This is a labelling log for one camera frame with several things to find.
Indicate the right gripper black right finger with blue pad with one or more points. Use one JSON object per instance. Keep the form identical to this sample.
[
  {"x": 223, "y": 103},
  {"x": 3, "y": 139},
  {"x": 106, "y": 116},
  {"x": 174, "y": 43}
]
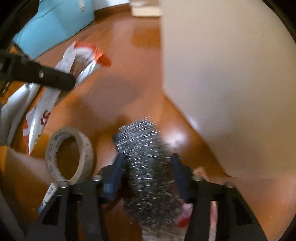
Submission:
[{"x": 235, "y": 219}]

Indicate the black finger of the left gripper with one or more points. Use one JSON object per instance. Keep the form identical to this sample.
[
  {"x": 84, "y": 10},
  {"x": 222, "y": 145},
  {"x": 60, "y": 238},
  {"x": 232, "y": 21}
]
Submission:
[{"x": 20, "y": 68}]

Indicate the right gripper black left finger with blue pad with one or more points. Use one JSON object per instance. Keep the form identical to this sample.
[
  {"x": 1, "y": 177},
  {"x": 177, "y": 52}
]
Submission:
[{"x": 79, "y": 207}]

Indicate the white orange snack wrapper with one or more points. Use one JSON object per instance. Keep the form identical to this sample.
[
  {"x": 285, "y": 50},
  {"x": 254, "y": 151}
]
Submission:
[{"x": 35, "y": 102}]

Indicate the cotton swab plastic bag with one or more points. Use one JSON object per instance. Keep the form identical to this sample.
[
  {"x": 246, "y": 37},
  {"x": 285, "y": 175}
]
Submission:
[{"x": 183, "y": 220}]

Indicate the silver steel wool scrubber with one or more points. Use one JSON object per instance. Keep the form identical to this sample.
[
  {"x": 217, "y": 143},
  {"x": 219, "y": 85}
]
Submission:
[{"x": 153, "y": 199}]

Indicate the cream white trash bin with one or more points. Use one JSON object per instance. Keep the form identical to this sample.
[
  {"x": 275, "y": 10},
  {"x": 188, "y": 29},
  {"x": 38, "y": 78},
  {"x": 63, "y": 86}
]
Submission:
[{"x": 229, "y": 68}]

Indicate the white blue medicine box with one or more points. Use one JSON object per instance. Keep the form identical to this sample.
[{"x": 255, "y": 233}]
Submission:
[{"x": 50, "y": 192}]

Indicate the white tape roll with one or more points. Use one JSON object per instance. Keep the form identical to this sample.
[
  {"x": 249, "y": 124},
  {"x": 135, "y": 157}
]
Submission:
[{"x": 69, "y": 156}]

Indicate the light blue storage box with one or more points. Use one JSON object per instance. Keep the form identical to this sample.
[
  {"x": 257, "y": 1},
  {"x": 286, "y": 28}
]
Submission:
[{"x": 55, "y": 22}]

